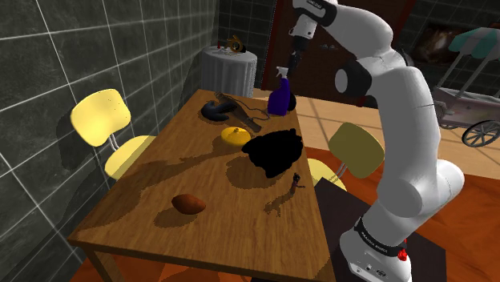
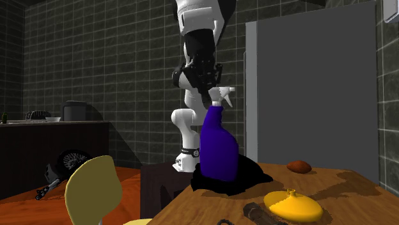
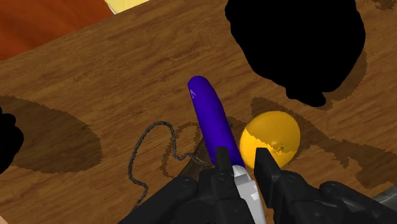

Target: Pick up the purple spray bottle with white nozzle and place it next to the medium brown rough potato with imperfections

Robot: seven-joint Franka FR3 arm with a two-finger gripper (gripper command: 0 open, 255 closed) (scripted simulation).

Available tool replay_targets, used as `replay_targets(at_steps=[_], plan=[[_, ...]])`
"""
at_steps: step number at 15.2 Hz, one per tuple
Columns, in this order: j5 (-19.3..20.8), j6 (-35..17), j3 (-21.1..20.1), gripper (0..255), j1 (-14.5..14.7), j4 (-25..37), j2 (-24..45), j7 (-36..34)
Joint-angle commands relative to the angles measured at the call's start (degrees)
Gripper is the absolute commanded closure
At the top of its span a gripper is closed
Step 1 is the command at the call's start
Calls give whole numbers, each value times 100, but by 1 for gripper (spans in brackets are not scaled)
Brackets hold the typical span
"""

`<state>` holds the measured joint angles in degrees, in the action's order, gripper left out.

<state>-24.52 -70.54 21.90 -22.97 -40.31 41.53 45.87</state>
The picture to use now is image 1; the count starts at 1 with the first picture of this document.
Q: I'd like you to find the round table with white cloth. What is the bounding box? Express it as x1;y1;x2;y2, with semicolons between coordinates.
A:
200;34;258;99

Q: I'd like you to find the wooden table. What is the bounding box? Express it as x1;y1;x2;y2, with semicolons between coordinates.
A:
67;88;337;282

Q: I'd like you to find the small dark figure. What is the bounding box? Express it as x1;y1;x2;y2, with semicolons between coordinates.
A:
291;172;306;191

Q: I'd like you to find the dark wall picture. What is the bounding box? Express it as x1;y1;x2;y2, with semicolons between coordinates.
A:
413;22;470;68

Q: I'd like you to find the dark red door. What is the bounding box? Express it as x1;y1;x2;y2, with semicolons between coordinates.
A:
260;0;417;107

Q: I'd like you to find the yellow chair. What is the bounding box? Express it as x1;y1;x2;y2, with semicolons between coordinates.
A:
305;121;386;193
70;88;158;181

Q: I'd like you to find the cart with teal canopy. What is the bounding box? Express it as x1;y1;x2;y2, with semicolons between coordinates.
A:
430;26;500;149

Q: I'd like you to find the large black lumpy object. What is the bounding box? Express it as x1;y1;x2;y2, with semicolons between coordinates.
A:
240;128;304;179

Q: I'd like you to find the dark blue curved object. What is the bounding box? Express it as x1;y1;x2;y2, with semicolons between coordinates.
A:
200;100;232;123

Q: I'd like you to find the dark robot stand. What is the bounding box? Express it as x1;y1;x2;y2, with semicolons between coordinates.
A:
313;177;449;282

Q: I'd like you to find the brown potato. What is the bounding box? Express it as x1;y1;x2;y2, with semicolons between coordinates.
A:
171;193;208;216

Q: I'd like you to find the yellow domed lid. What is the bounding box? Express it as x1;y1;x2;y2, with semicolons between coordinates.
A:
220;126;252;148

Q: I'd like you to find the purple spray bottle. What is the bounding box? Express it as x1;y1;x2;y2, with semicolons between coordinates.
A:
267;66;292;117

